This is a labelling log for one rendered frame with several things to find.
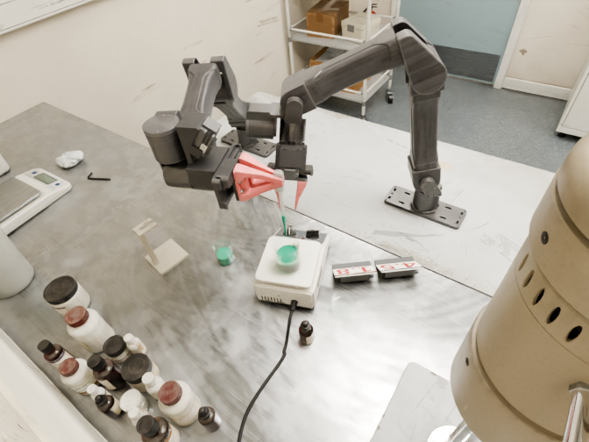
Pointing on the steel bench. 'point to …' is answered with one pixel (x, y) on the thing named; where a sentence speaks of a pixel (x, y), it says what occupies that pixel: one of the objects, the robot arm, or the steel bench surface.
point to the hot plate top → (308, 257)
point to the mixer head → (533, 323)
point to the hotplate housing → (294, 297)
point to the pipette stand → (166, 253)
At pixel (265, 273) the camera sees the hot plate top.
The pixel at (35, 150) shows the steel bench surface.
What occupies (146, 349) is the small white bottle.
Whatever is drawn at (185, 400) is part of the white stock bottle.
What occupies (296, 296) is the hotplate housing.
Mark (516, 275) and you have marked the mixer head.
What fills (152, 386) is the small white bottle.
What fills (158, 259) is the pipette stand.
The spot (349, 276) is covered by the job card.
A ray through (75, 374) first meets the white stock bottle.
